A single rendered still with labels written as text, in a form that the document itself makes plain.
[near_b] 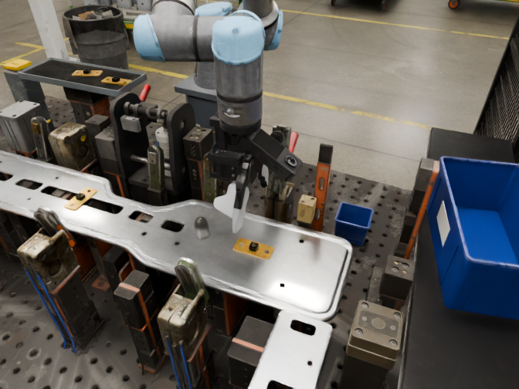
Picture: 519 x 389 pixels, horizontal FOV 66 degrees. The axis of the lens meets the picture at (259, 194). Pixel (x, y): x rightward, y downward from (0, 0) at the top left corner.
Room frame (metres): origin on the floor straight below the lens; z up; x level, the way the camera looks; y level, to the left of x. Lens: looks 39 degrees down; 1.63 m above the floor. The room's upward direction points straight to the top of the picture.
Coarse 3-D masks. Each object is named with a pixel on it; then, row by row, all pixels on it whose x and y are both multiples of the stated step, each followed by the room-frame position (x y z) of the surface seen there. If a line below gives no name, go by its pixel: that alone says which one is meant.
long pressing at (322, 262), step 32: (0, 160) 0.94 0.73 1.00; (32, 160) 0.94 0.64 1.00; (0, 192) 0.80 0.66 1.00; (32, 192) 0.80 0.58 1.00; (64, 224) 0.68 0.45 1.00; (96, 224) 0.68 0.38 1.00; (128, 224) 0.68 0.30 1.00; (160, 224) 0.68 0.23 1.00; (192, 224) 0.68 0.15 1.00; (224, 224) 0.68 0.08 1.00; (256, 224) 0.68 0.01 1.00; (288, 224) 0.67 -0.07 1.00; (160, 256) 0.58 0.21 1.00; (192, 256) 0.58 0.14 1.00; (224, 256) 0.58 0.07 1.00; (288, 256) 0.58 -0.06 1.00; (320, 256) 0.58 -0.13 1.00; (352, 256) 0.58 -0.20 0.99; (224, 288) 0.50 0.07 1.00; (256, 288) 0.49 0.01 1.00; (288, 288) 0.49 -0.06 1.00; (320, 288) 0.49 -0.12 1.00
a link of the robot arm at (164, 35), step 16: (160, 0) 0.74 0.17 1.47; (176, 0) 0.73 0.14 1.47; (192, 0) 0.76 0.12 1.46; (144, 16) 0.71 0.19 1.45; (160, 16) 0.70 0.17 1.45; (176, 16) 0.71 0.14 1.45; (192, 16) 0.71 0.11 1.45; (144, 32) 0.68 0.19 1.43; (160, 32) 0.68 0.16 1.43; (176, 32) 0.68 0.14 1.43; (192, 32) 0.68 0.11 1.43; (144, 48) 0.68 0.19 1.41; (160, 48) 0.67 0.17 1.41; (176, 48) 0.67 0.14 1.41; (192, 48) 0.67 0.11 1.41
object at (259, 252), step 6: (240, 240) 0.62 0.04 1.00; (246, 240) 0.62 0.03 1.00; (234, 246) 0.60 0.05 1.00; (240, 246) 0.60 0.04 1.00; (246, 246) 0.60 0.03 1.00; (252, 246) 0.60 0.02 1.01; (258, 246) 0.60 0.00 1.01; (264, 246) 0.60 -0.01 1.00; (270, 246) 0.60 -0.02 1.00; (246, 252) 0.59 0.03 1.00; (252, 252) 0.59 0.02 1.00; (258, 252) 0.59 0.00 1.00; (264, 252) 0.59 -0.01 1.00; (270, 252) 0.59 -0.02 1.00; (264, 258) 0.57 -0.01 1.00
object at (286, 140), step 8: (280, 128) 0.75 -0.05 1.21; (288, 128) 0.74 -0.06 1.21; (272, 136) 0.72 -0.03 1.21; (280, 136) 0.71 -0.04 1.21; (288, 136) 0.74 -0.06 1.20; (288, 144) 0.74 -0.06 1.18; (272, 176) 0.73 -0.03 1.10; (272, 184) 0.73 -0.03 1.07; (280, 184) 0.72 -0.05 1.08; (272, 192) 0.73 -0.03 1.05; (280, 192) 0.71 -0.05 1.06
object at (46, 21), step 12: (36, 0) 4.21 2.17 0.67; (48, 0) 4.30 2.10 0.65; (36, 12) 4.24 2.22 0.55; (48, 12) 4.26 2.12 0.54; (36, 24) 4.26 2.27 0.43; (48, 24) 4.22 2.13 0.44; (48, 36) 4.21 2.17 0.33; (60, 36) 4.31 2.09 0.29; (48, 48) 4.24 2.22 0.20; (60, 48) 4.27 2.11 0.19; (72, 60) 4.37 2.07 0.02
